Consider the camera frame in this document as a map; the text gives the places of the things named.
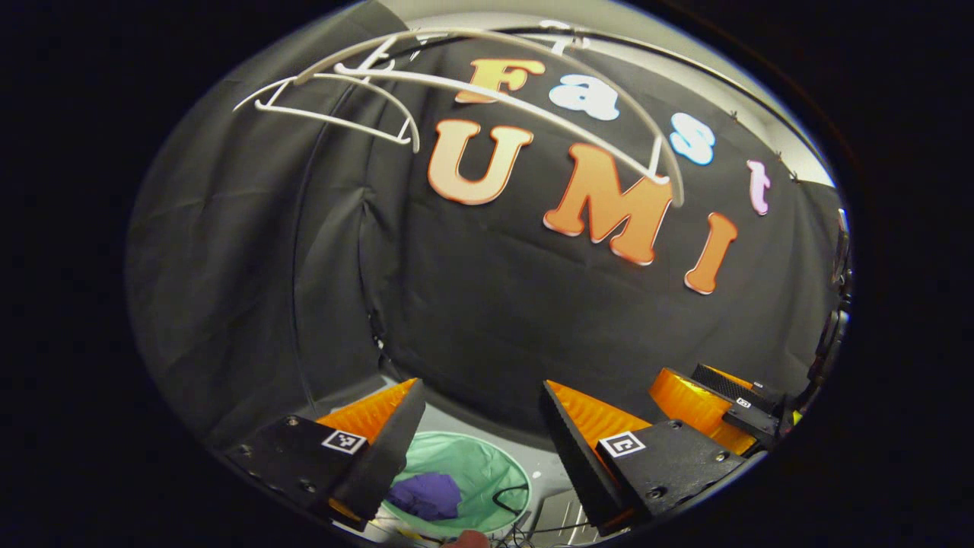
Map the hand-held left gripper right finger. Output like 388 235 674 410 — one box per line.
540 379 752 538

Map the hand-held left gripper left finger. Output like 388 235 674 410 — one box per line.
223 378 428 526

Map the purple corduroy jacket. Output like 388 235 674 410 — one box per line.
387 472 463 523

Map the green laundry hamper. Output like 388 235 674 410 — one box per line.
383 431 531 538

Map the white plastic hanger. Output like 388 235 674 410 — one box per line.
293 27 686 208
232 38 422 153

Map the black clothes rack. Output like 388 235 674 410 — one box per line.
291 23 769 408

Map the black backdrop cloth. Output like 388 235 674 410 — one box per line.
126 0 853 457

